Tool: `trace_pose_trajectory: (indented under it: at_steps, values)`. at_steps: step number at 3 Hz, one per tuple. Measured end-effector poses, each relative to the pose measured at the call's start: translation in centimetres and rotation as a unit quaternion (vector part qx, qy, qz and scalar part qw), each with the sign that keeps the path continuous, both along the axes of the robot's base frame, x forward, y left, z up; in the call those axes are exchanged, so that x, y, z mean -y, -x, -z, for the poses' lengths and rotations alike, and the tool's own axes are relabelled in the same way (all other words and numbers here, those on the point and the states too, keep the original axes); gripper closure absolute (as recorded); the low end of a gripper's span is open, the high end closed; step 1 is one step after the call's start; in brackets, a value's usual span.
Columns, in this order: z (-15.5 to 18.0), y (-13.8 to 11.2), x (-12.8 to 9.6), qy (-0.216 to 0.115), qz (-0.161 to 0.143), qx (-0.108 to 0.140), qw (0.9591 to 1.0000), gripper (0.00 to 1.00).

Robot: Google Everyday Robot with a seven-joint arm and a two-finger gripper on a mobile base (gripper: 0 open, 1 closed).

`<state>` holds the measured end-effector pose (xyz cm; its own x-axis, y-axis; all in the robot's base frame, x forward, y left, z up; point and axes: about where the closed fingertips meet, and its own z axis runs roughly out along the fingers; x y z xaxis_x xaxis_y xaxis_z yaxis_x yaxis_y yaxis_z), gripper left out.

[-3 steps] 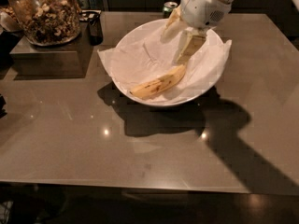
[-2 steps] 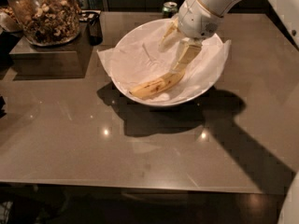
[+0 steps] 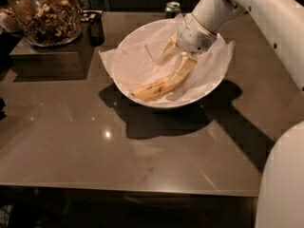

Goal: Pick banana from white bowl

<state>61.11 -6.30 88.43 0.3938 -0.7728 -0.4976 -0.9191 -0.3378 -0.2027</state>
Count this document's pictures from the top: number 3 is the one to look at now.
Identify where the black scoop holder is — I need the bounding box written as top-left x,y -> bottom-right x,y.
81,10 -> 105,47

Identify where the glass jar of nuts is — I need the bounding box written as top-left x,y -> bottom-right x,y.
8,0 -> 82,48

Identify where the green soda can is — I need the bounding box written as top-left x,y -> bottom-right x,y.
164,1 -> 181,18

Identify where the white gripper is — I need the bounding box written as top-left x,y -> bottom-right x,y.
158,12 -> 217,84

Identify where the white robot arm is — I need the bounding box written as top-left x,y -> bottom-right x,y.
177,0 -> 304,228

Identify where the white paper liner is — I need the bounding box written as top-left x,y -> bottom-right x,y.
98,13 -> 236,105

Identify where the dark square pedestal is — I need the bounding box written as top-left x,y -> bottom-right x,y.
9,24 -> 95,81

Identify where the yellow banana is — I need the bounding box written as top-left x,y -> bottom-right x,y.
131,76 -> 177,101

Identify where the white bowl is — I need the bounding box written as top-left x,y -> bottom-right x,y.
112,18 -> 232,109

